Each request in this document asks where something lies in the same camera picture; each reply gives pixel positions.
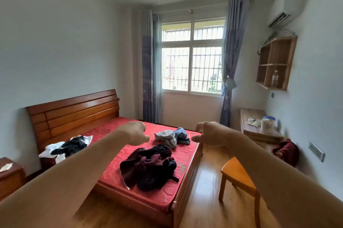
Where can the person's left hand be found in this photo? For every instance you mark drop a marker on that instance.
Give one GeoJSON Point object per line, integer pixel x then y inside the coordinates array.
{"type": "Point", "coordinates": [134, 134]}

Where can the person's right hand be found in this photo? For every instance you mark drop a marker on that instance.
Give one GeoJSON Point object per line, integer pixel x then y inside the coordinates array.
{"type": "Point", "coordinates": [214, 134]}

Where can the maroon zip jacket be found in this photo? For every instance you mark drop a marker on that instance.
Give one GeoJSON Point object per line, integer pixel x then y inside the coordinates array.
{"type": "Point", "coordinates": [144, 163]}

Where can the light blue jeans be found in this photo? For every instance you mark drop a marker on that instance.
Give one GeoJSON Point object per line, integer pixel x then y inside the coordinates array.
{"type": "Point", "coordinates": [182, 135]}

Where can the grey trousers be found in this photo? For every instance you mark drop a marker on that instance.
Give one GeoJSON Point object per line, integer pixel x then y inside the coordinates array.
{"type": "Point", "coordinates": [167, 136]}

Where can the dark red shirt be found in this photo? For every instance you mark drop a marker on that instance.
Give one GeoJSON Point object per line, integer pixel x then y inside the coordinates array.
{"type": "Point", "coordinates": [286, 152]}

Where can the white button shirt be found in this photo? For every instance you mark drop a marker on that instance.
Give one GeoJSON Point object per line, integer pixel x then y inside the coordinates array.
{"type": "Point", "coordinates": [49, 150]}

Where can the person's left forearm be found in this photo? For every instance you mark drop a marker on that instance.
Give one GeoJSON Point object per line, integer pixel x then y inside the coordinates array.
{"type": "Point", "coordinates": [67, 182]}

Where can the person's right forearm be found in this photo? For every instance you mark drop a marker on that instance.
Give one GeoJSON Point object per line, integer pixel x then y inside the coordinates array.
{"type": "Point", "coordinates": [281, 182]}

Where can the papers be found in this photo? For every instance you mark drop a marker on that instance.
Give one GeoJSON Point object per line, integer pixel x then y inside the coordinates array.
{"type": "Point", "coordinates": [254, 123]}

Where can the orange wooden chair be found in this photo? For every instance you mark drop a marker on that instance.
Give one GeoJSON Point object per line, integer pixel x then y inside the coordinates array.
{"type": "Point", "coordinates": [235, 174]}

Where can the white cylindrical jar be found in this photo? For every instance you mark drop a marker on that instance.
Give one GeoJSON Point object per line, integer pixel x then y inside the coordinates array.
{"type": "Point", "coordinates": [266, 127]}

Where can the clear plastic bottle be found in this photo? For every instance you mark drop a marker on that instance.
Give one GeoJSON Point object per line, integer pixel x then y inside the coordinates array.
{"type": "Point", "coordinates": [275, 80]}

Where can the white air conditioner pipe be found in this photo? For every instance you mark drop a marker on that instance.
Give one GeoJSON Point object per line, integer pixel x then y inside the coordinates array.
{"type": "Point", "coordinates": [281, 33]}

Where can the thin curtain rod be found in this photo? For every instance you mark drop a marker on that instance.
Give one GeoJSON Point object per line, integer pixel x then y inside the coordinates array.
{"type": "Point", "coordinates": [190, 10]}

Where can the wooden nightstand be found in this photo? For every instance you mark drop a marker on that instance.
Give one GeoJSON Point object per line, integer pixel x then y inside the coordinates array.
{"type": "Point", "coordinates": [10, 182]}

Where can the white paper scrap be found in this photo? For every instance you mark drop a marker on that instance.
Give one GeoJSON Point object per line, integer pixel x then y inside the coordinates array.
{"type": "Point", "coordinates": [6, 167]}

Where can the white air conditioner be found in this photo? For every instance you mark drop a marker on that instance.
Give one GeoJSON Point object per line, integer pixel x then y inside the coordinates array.
{"type": "Point", "coordinates": [289, 2]}

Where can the wooden wall-mounted desk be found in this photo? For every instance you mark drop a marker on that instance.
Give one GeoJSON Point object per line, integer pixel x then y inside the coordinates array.
{"type": "Point", "coordinates": [253, 134]}

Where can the grey wall socket panel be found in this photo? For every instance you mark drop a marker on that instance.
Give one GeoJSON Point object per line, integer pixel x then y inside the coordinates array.
{"type": "Point", "coordinates": [316, 151]}

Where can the wooden wall shelf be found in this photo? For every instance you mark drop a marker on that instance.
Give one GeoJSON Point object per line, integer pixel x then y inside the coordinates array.
{"type": "Point", "coordinates": [290, 61]}

